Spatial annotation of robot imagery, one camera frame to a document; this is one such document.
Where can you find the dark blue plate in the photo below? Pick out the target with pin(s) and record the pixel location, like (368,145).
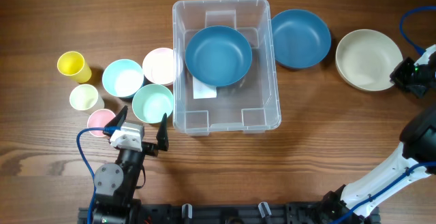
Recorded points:
(218,56)
(301,39)

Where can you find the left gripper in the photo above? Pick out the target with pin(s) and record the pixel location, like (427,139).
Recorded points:
(163,140)

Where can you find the yellow cup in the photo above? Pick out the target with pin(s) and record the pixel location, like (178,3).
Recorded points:
(72,64)

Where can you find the mint green bowl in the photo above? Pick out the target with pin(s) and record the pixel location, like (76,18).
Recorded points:
(151,102)

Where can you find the cream cup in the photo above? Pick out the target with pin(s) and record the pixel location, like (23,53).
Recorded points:
(86,98)

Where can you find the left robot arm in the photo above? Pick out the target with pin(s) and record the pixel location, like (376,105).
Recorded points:
(115,183)

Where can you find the pink bowl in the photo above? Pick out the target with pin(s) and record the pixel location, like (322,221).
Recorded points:
(158,66)

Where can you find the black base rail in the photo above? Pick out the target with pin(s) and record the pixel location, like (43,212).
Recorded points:
(292,213)

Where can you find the light blue bowl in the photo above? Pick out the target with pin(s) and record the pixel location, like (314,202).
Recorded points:
(123,78)

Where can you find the pink cup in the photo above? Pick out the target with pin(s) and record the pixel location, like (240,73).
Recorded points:
(100,118)

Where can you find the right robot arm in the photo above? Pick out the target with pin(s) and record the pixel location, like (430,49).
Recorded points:
(412,160)

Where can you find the cream plate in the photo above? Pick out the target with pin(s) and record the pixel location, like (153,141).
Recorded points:
(365,59)

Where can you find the white label in bin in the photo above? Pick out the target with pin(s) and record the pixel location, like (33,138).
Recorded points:
(202,90)

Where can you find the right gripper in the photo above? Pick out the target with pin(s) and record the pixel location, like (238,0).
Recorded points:
(398,78)

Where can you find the clear plastic storage bin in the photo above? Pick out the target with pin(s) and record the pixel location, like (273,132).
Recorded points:
(252,104)

